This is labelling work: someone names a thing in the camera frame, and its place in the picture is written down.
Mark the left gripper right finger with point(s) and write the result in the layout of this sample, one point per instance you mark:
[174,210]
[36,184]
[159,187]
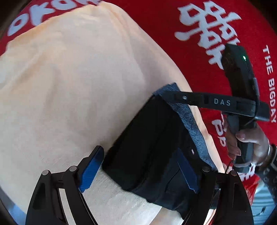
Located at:
[223,192]

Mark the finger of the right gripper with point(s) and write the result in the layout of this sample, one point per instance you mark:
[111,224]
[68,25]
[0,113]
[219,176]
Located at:
[201,100]

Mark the black pants with blue trim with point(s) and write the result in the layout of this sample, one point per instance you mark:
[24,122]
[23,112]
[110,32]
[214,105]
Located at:
[161,155]

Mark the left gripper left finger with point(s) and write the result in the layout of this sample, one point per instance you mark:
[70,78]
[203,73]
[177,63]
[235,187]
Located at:
[45,205]

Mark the red sofa cover with characters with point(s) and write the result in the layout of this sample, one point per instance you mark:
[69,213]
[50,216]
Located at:
[240,23]

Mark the person's right hand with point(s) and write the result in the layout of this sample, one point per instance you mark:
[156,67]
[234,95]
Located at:
[248,142]

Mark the cream sofa seat cushion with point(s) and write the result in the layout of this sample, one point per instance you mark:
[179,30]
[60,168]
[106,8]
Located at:
[74,74]

